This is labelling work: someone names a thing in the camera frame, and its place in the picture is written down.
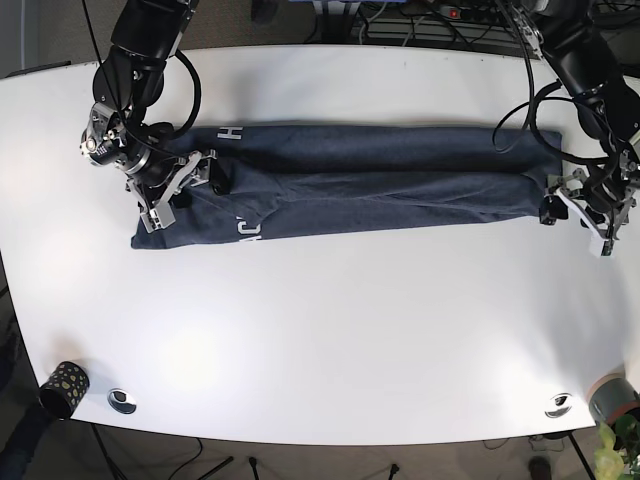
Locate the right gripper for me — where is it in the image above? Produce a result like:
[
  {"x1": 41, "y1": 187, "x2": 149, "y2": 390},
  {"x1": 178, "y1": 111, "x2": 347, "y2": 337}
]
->
[{"x1": 80, "y1": 102, "x2": 231, "y2": 233}]

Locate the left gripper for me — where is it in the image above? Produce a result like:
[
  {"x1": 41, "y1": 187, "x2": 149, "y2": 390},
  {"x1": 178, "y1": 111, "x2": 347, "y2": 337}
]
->
[{"x1": 539, "y1": 147, "x2": 639, "y2": 257}]

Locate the dark blue T-shirt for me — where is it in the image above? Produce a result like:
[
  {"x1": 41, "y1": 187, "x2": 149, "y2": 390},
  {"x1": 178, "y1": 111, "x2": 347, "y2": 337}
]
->
[{"x1": 131, "y1": 125, "x2": 563, "y2": 250}]

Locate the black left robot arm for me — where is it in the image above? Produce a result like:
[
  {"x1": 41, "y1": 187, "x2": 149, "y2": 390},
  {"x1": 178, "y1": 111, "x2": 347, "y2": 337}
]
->
[{"x1": 513, "y1": 1, "x2": 639, "y2": 257}]

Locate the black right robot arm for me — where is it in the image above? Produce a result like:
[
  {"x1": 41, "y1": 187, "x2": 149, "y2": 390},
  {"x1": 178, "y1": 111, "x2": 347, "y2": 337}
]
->
[{"x1": 80, "y1": 1, "x2": 230, "y2": 233}]

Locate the grey plant pot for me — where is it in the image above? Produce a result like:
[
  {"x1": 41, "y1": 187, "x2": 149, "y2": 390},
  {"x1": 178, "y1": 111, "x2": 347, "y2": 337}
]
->
[{"x1": 587, "y1": 372, "x2": 639, "y2": 427}]

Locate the right silver table grommet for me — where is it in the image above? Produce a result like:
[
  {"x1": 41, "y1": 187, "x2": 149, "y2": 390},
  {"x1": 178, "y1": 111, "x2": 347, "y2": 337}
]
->
[{"x1": 544, "y1": 393, "x2": 573, "y2": 419}]

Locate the silver table grommet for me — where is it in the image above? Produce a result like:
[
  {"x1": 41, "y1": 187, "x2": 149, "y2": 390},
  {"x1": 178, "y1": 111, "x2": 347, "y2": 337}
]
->
[
  {"x1": 107, "y1": 389, "x2": 137, "y2": 415},
  {"x1": 544, "y1": 393, "x2": 573, "y2": 419}
]

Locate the left silver table grommet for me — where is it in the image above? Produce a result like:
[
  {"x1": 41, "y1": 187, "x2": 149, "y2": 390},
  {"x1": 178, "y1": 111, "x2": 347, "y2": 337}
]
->
[{"x1": 107, "y1": 389, "x2": 137, "y2": 415}]

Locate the black gold spotted cup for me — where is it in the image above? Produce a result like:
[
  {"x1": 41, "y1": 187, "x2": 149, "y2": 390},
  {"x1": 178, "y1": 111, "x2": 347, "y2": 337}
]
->
[{"x1": 39, "y1": 361, "x2": 90, "y2": 420}]

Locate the green potted plant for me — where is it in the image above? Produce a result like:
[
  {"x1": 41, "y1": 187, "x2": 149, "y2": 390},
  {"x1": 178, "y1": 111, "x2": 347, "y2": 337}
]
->
[{"x1": 594, "y1": 414, "x2": 639, "y2": 480}]

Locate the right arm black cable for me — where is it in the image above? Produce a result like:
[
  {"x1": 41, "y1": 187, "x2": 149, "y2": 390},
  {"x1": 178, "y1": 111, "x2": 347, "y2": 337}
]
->
[{"x1": 79, "y1": 0, "x2": 204, "y2": 166}]

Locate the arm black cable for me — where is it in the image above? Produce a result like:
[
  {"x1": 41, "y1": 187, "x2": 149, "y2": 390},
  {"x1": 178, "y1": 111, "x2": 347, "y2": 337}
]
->
[
  {"x1": 79, "y1": 0, "x2": 204, "y2": 166},
  {"x1": 492, "y1": 0, "x2": 611, "y2": 166}
]

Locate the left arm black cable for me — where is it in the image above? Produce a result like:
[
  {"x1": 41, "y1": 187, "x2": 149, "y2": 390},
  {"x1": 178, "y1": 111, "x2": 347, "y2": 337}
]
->
[{"x1": 492, "y1": 0, "x2": 611, "y2": 166}]

